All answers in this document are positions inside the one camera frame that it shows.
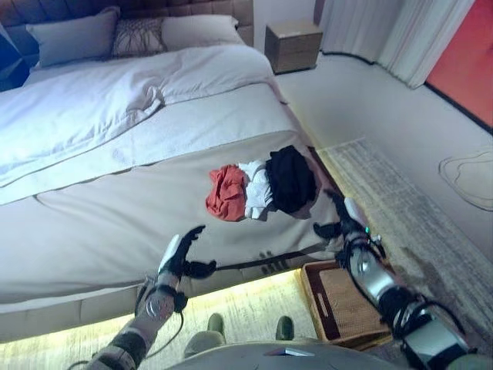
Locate white curtain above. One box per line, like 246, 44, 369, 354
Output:
318, 0, 477, 90

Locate white pillow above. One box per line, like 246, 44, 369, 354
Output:
159, 14, 243, 52

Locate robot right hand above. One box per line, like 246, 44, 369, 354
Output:
313, 189, 371, 254

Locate brown patterned cushion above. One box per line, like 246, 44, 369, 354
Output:
111, 16, 168, 59

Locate brown tufted headboard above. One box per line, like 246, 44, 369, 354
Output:
0, 0, 255, 47

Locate grey blue pillow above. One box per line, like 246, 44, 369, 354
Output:
25, 5, 122, 69

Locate white duvet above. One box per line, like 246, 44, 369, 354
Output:
0, 42, 289, 189

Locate dark blue cushion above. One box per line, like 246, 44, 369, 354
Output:
0, 23, 41, 93

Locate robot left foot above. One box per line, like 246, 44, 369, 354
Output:
206, 312, 226, 335

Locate large bed with beige cover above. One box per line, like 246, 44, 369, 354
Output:
0, 15, 347, 344

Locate grey patterned rug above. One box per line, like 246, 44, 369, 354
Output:
0, 138, 493, 370

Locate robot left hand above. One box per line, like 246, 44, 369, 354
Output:
157, 225, 218, 281

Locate orange red garment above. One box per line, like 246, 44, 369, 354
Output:
205, 164, 247, 222

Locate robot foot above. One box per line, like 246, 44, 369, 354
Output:
206, 312, 226, 335
275, 315, 294, 341

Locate wooden nightstand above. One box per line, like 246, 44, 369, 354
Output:
264, 19, 324, 75

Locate black garment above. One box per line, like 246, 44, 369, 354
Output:
265, 146, 322, 220

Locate white garment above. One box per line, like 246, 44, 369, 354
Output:
237, 160, 273, 222

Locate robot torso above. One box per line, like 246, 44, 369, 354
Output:
169, 338, 401, 370

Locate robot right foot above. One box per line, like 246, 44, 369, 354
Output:
275, 315, 294, 341

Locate woven wicker basket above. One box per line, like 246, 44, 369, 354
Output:
298, 259, 394, 342

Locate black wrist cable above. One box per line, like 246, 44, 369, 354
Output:
75, 275, 189, 369

